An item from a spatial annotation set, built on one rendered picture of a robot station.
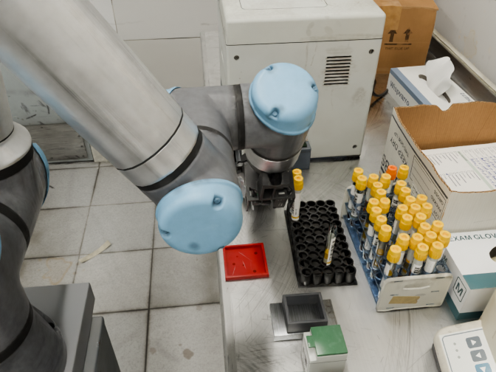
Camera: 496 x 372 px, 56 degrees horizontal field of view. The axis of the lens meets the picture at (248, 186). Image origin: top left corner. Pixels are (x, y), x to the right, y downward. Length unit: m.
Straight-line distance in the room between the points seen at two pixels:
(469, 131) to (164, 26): 1.54
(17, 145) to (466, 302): 0.61
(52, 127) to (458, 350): 2.12
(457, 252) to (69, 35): 0.60
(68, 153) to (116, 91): 2.19
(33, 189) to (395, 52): 1.00
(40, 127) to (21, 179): 1.90
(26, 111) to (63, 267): 0.80
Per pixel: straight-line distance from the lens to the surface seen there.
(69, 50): 0.35
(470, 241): 0.78
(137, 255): 2.01
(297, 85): 0.51
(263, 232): 0.82
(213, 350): 1.70
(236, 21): 0.82
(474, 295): 0.73
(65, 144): 2.52
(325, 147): 0.97
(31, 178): 0.61
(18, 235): 0.57
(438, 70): 1.19
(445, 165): 0.93
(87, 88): 0.35
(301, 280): 0.74
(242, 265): 0.76
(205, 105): 0.50
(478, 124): 1.00
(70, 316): 0.70
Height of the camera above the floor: 1.45
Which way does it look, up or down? 40 degrees down
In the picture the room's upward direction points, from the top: straight up
